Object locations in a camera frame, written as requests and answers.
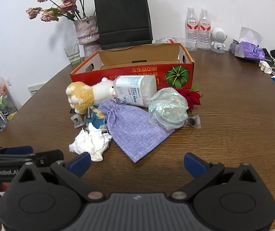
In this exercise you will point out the purple textured vase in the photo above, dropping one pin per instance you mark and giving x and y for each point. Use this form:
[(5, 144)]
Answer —
[(87, 31)]

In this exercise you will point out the black small item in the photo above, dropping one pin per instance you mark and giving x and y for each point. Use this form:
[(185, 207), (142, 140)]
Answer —
[(273, 53)]

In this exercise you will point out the yellow and white plush toy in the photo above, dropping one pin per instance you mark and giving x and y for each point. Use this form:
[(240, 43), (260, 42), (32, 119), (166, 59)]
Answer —
[(82, 93)]

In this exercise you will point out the clear plastic cup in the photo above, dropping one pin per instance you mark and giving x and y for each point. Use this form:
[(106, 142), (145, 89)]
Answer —
[(72, 54)]

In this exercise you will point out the black paper bag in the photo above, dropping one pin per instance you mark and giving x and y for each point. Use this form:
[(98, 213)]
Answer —
[(123, 16)]

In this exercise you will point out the blue snack packet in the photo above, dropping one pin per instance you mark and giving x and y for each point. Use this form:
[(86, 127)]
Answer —
[(95, 121)]

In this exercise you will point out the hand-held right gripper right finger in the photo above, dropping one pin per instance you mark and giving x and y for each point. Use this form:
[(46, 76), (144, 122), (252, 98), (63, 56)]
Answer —
[(195, 164)]

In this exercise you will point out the small clear plastic packet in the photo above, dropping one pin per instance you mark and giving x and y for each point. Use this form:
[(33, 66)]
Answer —
[(76, 121), (194, 122)]

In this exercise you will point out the red cardboard box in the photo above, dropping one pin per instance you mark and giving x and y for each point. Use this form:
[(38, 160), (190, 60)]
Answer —
[(140, 74)]

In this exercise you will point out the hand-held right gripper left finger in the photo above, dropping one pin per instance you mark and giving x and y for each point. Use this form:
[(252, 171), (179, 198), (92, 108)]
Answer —
[(79, 164)]

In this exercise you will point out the white plug adapter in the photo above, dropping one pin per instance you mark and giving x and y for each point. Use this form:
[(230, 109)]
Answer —
[(265, 67)]

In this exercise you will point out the grey small box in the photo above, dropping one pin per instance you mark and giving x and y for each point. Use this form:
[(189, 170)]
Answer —
[(233, 45)]

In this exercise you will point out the red fabric rose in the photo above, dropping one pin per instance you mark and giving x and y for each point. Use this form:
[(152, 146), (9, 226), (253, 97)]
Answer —
[(194, 98)]

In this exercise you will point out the white vented appliance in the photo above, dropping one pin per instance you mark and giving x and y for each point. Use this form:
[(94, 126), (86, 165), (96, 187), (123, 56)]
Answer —
[(36, 88)]

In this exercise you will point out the purple fabric pouch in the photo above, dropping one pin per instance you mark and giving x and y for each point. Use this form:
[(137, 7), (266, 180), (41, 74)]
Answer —
[(132, 134)]

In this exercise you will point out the white tissue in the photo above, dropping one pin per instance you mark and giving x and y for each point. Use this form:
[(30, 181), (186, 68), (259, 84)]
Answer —
[(91, 142)]

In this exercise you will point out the empty clear plastic bottle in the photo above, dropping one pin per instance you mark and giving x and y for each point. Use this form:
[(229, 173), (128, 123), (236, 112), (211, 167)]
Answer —
[(168, 41)]

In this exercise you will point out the white robot figure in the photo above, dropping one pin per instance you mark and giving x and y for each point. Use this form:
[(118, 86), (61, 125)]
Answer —
[(218, 37)]

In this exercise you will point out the clear water bottle red label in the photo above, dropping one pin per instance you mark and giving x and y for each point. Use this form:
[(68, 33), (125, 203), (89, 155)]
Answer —
[(191, 28), (204, 28)]

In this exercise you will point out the iridescent glitter plastic bag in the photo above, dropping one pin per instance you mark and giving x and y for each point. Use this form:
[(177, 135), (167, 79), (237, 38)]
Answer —
[(168, 110)]

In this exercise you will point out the purple tissue pack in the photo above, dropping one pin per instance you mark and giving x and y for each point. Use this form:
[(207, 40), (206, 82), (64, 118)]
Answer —
[(250, 49)]

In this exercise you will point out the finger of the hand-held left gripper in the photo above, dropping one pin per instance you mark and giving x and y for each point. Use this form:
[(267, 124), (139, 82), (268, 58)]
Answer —
[(48, 157), (19, 150)]

